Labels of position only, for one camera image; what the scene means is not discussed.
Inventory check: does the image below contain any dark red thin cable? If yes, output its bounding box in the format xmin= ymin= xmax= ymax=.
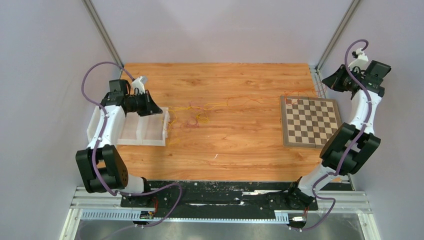
xmin=178 ymin=101 xmax=202 ymax=129

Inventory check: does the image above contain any yellow thin cable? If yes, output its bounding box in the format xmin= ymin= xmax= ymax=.
xmin=160 ymin=101 xmax=229 ymax=147

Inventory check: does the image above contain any orange thin cable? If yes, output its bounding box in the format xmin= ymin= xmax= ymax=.
xmin=226 ymin=87 xmax=320 ymax=109

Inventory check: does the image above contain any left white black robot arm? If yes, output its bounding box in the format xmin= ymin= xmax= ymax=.
xmin=75 ymin=76 xmax=164 ymax=207

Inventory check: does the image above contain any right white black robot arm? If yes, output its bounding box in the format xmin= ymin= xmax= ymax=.
xmin=285 ymin=60 xmax=392 ymax=209

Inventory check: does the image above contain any white plastic two-compartment bin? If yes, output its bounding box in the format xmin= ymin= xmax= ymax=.
xmin=99 ymin=106 xmax=170 ymax=148

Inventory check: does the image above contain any wooden chessboard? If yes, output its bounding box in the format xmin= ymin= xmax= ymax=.
xmin=280 ymin=95 xmax=342 ymax=149

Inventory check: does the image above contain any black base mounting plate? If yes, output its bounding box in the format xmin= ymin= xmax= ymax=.
xmin=88 ymin=179 xmax=354 ymax=220

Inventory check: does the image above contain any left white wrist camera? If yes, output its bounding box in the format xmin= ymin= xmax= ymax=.
xmin=131 ymin=76 xmax=148 ymax=95

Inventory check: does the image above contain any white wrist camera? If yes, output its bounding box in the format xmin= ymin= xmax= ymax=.
xmin=131 ymin=76 xmax=148 ymax=95
xmin=349 ymin=48 xmax=369 ymax=70

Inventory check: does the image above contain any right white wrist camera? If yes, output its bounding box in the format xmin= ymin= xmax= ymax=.
xmin=349 ymin=48 xmax=369 ymax=70

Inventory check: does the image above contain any aluminium frame rail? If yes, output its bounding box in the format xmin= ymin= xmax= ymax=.
xmin=71 ymin=187 xmax=373 ymax=214

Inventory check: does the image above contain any white slotted cable duct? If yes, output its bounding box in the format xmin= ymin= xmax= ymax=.
xmin=80 ymin=210 xmax=290 ymax=224

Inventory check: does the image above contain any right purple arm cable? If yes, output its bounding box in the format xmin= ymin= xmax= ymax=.
xmin=288 ymin=39 xmax=374 ymax=232

